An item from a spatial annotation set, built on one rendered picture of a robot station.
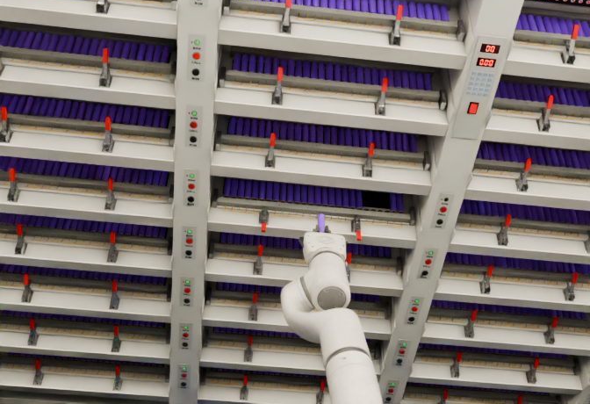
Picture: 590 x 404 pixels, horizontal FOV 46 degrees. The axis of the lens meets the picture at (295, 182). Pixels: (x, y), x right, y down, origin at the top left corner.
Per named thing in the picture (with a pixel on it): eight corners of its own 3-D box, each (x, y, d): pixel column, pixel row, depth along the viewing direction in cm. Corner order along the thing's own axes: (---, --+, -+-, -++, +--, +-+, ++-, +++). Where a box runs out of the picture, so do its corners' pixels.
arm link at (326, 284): (316, 292, 160) (351, 274, 158) (320, 324, 148) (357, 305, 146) (298, 264, 157) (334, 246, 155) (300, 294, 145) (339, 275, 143)
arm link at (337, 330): (307, 407, 133) (291, 306, 159) (380, 372, 130) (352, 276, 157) (284, 379, 129) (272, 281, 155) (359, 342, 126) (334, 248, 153)
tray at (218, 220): (413, 248, 202) (421, 230, 194) (206, 230, 197) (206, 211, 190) (408, 194, 214) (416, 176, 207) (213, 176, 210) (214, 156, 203)
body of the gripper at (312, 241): (350, 251, 159) (345, 230, 169) (306, 248, 158) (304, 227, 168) (345, 280, 161) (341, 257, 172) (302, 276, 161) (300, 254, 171)
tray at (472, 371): (577, 394, 238) (595, 378, 227) (405, 381, 234) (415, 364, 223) (564, 340, 250) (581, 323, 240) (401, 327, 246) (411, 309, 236)
